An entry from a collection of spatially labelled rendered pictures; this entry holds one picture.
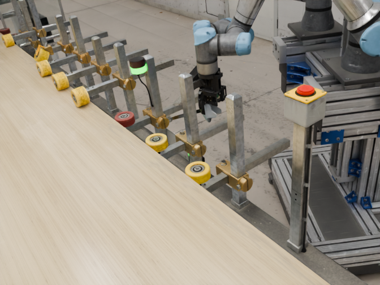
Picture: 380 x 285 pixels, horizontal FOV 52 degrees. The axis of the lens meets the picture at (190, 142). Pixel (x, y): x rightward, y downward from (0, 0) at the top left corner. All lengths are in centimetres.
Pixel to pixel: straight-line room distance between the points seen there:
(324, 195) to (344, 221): 21
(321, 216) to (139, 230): 121
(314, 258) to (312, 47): 106
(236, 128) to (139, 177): 34
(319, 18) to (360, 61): 49
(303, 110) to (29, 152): 102
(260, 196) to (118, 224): 151
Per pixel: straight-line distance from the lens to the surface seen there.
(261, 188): 257
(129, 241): 106
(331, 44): 200
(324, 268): 124
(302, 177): 107
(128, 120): 159
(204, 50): 137
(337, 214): 212
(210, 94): 143
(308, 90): 95
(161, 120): 162
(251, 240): 102
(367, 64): 152
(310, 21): 196
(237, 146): 124
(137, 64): 151
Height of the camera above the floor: 165
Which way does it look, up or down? 33 degrees down
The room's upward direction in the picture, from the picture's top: 8 degrees counter-clockwise
